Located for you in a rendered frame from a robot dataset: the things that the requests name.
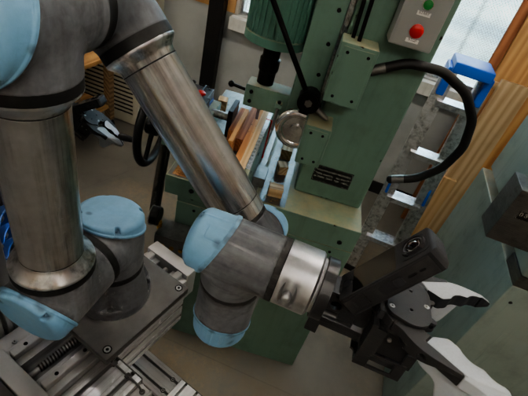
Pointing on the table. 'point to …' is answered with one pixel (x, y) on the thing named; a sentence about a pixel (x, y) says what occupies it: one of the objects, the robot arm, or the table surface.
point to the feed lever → (310, 103)
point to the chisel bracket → (265, 96)
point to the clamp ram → (228, 115)
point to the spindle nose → (268, 67)
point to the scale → (258, 142)
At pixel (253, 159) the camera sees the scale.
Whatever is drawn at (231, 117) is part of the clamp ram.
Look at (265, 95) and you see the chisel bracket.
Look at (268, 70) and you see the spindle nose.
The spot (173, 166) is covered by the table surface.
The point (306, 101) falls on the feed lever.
